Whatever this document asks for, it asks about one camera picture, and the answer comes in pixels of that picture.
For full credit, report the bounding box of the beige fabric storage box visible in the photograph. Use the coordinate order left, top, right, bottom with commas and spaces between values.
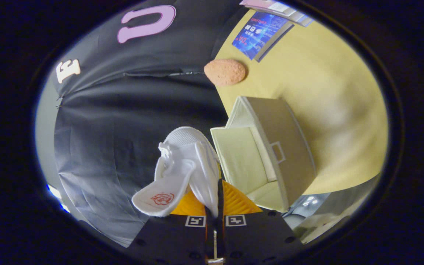
210, 96, 317, 213

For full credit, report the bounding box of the white canvas shoe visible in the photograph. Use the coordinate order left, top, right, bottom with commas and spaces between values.
131, 126, 222, 218

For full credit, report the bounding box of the black backdrop cloth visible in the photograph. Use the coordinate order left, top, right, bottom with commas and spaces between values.
52, 0, 249, 248

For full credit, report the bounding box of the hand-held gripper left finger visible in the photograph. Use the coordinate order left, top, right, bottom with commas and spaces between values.
128, 190, 214, 265

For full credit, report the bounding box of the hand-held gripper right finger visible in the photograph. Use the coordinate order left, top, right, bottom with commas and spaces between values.
215, 179, 304, 265

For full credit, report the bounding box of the pink textured round lump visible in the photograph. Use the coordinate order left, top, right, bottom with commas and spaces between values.
204, 59, 247, 87

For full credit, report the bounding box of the lavender cover book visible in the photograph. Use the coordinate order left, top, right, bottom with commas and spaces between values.
289, 11, 314, 27

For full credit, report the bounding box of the blue cover book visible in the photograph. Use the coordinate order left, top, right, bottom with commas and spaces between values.
231, 11, 294, 63

